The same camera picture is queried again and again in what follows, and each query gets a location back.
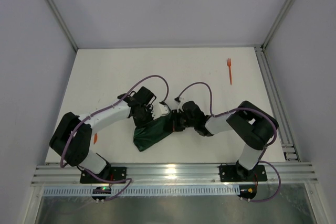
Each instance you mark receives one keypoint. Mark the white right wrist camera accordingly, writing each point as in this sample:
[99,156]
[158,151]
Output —
[179,101]

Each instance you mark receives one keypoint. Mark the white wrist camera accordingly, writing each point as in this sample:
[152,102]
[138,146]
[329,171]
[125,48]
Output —
[179,101]
[160,110]

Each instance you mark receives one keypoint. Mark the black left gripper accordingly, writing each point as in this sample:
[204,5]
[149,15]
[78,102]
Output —
[143,118]

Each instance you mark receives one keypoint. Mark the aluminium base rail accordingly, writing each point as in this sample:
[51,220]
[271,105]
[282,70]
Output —
[171,174]

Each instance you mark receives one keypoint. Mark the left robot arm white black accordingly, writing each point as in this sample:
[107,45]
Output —
[72,137]

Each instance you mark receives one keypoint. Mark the aluminium frame rail right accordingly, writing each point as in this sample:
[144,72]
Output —
[284,131]

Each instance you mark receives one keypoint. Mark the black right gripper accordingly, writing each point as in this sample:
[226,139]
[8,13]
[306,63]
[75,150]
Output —
[177,121]

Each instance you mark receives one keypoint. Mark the slotted grey cable duct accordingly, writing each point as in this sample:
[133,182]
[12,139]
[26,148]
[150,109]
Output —
[178,190]

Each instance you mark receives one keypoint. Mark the aluminium frame post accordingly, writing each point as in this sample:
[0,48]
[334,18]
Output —
[284,10]
[61,23]

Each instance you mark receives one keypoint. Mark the right black controller board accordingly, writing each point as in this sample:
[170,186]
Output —
[247,192]

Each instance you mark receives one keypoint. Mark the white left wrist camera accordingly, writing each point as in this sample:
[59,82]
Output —
[160,110]

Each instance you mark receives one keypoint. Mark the aluminium frame post right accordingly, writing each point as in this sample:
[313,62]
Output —
[284,10]

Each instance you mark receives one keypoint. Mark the orange plastic fork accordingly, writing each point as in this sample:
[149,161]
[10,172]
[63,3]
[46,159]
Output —
[229,64]

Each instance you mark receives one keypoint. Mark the left black controller board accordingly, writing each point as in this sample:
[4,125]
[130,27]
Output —
[101,193]

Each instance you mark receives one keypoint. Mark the black controller board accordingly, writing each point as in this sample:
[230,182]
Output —
[247,192]
[101,193]

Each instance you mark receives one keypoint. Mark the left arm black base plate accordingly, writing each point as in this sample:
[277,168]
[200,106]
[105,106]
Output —
[108,175]

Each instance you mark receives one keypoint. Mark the aluminium frame post left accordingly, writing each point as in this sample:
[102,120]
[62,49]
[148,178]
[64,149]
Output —
[61,23]

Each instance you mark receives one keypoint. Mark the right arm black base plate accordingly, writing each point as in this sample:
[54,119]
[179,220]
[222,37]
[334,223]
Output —
[228,173]

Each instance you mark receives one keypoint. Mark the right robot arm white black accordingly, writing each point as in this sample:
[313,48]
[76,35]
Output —
[254,126]

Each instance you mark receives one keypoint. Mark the orange plastic knife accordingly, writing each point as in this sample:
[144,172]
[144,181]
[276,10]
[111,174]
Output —
[95,138]

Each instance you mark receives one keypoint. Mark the green cloth napkin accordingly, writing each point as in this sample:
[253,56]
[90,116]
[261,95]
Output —
[153,132]

